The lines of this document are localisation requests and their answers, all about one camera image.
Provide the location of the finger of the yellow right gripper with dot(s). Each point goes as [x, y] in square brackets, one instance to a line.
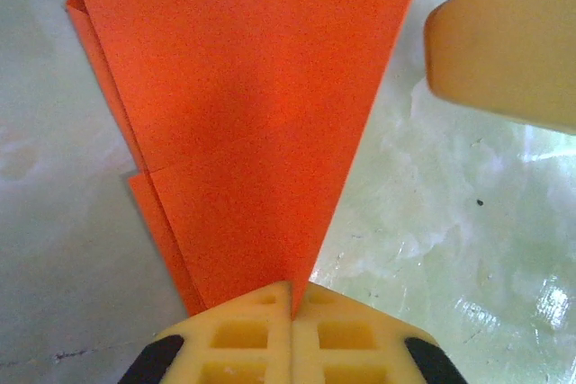
[508, 42]

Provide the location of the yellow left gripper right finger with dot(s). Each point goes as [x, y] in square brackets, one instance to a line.
[351, 348]

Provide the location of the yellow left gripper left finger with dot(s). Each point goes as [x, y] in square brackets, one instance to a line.
[243, 348]

